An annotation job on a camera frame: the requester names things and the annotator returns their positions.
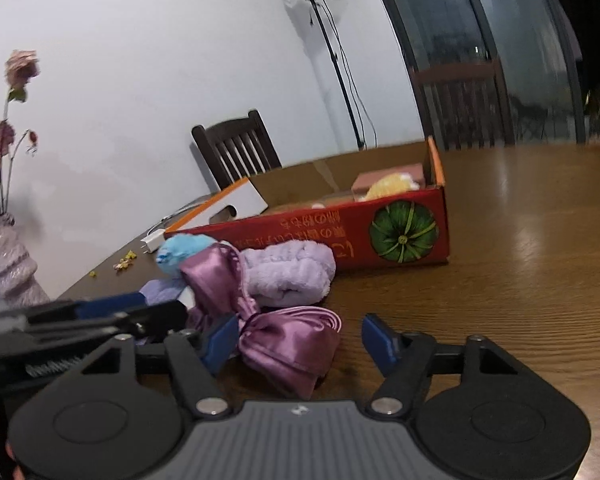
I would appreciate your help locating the pink sponge block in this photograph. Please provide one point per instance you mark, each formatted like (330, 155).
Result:
(363, 181)

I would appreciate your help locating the yellow crumbs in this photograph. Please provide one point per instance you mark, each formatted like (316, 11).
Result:
(119, 266)

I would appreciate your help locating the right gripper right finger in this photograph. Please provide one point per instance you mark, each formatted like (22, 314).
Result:
(403, 360)

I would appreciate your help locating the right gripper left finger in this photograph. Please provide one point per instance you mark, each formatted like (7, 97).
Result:
(195, 359)

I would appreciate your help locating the studio light on stand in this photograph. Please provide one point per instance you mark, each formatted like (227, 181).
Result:
(358, 114)

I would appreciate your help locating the dried pink flowers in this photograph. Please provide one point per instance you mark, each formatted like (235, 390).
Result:
(20, 68)

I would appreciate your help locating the blue plush toy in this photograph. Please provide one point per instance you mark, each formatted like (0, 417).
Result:
(178, 248)

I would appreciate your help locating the lilac fluffy headband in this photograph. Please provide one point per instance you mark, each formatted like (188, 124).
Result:
(290, 274)

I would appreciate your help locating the wooden chair by window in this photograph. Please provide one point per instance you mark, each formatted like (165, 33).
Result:
(464, 105)

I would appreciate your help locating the person's left hand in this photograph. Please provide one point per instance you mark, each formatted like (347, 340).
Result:
(7, 463)

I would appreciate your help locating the purple satin bow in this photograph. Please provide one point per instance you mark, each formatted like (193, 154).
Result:
(292, 346)

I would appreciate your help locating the dark wooden chair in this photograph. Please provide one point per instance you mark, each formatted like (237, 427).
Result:
(237, 148)

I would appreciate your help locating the red cardboard box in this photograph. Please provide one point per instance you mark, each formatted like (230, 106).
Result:
(409, 229)

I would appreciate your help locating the purple vase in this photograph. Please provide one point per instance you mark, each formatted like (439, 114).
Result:
(18, 285)

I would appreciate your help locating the lilac knitted pouch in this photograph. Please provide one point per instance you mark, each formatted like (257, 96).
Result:
(169, 289)

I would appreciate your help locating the yellow plush toy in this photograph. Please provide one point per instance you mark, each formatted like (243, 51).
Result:
(391, 185)

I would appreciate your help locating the white charger with cable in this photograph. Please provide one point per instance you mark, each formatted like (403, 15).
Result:
(154, 237)

